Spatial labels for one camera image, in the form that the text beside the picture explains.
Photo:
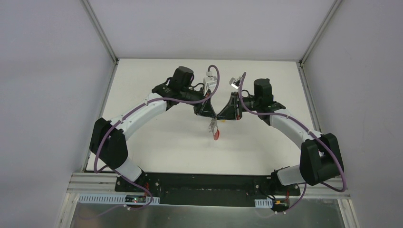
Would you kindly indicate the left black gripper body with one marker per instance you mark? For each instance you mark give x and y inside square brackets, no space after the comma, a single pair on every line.
[202,102]

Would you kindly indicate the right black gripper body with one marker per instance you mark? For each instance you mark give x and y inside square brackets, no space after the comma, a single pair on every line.
[235,106]

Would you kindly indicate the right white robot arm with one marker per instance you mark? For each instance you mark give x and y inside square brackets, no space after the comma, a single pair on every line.
[320,156]

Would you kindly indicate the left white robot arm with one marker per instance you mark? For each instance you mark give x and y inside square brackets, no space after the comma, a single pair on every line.
[109,137]

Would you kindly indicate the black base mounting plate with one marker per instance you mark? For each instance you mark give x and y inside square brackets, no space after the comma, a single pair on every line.
[208,189]

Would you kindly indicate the right controller board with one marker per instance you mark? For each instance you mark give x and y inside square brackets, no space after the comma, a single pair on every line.
[281,204]

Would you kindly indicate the controller board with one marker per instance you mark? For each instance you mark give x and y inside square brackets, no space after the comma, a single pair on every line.
[132,199]
[281,204]

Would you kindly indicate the left controller board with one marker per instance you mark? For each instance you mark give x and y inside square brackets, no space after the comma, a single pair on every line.
[132,199]

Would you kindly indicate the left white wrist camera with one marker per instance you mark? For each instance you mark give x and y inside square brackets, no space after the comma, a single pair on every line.
[210,82]

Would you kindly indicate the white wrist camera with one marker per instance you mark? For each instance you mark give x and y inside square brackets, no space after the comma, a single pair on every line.
[235,82]
[210,82]

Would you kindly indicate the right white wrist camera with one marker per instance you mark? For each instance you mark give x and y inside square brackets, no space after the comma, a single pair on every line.
[235,82]

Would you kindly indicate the right white slotted cable duct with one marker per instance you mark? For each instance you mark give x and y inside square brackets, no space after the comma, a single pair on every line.
[263,203]

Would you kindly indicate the aluminium frame rail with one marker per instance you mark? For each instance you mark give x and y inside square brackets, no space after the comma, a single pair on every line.
[104,183]

